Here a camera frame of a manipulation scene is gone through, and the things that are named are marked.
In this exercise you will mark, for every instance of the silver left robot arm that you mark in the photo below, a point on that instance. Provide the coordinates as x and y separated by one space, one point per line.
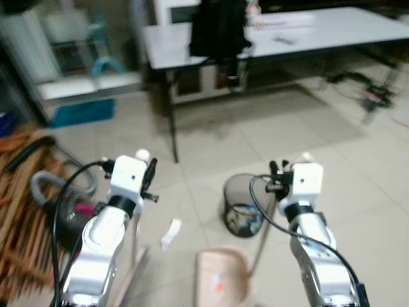
102 240

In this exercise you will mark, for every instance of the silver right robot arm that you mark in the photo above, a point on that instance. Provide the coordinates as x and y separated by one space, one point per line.
316 256

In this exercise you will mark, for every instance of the black mesh wastebasket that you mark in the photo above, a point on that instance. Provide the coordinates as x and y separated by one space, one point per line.
239 204

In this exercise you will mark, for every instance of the white paper scrap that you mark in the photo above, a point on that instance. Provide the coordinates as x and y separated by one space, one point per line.
171 234

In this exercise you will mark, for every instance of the blue box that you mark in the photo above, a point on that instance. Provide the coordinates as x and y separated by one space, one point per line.
82 113

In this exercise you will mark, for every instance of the brown wooden slat rack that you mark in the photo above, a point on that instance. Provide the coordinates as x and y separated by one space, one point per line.
22 236

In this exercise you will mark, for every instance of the small dark tabletop object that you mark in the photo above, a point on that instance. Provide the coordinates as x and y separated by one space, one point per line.
284 40

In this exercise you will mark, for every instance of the glass-fronted white cabinet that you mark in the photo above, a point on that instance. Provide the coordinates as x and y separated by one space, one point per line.
64 51

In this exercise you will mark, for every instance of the grey table with black legs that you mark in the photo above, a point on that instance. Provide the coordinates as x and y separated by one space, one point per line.
319 32

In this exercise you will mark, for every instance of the black bag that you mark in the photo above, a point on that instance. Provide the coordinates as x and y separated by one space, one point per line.
218 29

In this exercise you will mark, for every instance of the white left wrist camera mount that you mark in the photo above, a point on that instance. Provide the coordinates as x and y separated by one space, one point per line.
128 176

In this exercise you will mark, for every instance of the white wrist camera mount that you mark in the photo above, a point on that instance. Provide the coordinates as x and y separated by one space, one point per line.
128 176
308 182

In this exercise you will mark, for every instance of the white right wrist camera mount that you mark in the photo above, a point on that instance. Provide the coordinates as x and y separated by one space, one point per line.
308 182

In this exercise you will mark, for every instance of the teal plastic frame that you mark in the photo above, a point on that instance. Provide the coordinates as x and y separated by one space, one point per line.
105 61

